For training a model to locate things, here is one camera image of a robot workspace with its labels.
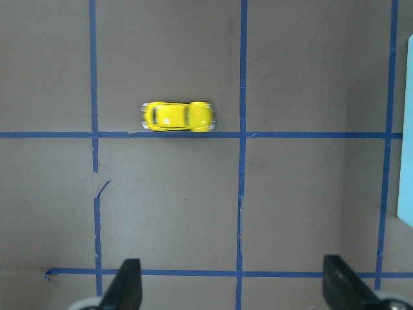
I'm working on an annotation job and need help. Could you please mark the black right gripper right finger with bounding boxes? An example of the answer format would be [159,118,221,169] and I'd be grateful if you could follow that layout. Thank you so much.
[322,255,379,310]

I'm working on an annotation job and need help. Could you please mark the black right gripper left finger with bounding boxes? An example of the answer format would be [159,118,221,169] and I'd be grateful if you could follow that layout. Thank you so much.
[99,258,143,310]

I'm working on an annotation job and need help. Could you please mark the yellow toy beetle car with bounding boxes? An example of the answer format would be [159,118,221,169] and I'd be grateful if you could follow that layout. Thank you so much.
[141,101,216,132]

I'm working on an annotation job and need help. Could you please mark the teal plastic storage bin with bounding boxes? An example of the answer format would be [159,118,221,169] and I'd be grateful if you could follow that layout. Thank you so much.
[397,35,412,228]

